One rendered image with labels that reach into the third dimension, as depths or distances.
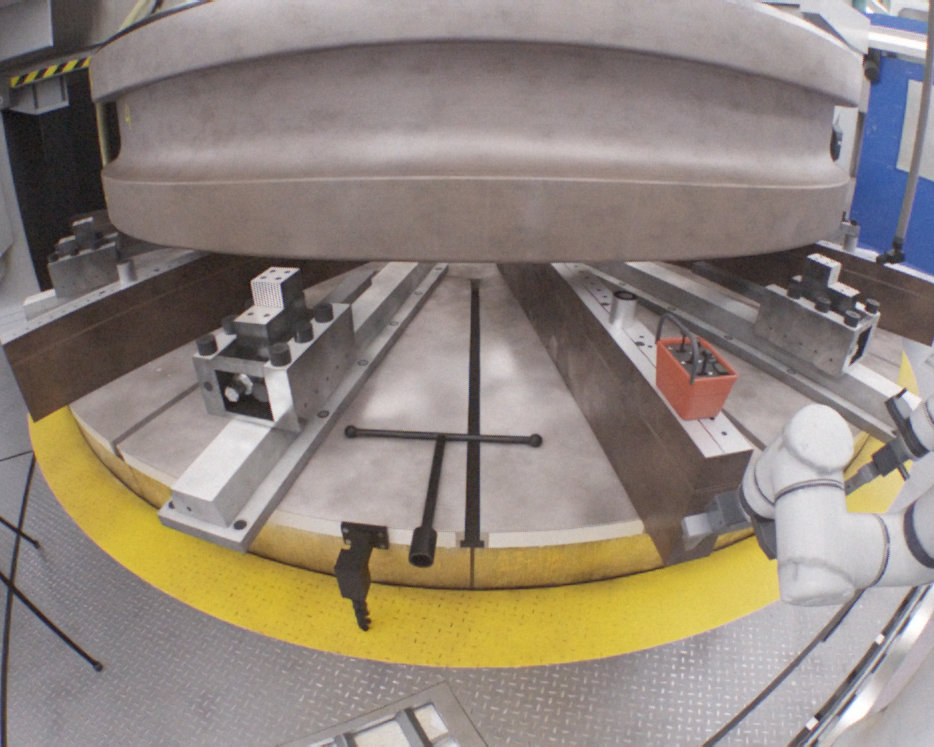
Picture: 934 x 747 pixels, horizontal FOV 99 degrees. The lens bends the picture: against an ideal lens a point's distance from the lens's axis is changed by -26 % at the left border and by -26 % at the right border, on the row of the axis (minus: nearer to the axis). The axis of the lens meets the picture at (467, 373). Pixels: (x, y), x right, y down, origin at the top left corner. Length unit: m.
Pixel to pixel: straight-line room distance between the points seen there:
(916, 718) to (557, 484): 1.37
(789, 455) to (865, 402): 1.74
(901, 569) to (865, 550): 0.06
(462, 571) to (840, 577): 1.25
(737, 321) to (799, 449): 1.97
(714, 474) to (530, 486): 0.59
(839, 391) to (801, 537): 1.81
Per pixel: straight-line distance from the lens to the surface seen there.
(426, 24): 1.57
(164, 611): 1.90
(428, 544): 1.39
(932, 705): 0.38
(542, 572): 1.69
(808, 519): 0.61
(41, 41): 3.40
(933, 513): 0.62
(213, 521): 1.54
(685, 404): 1.28
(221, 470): 1.56
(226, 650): 1.74
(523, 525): 1.49
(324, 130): 1.81
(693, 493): 1.28
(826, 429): 0.64
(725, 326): 2.60
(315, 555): 1.76
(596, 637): 1.67
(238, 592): 1.85
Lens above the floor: 1.41
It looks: 32 degrees down
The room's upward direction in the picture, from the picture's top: straight up
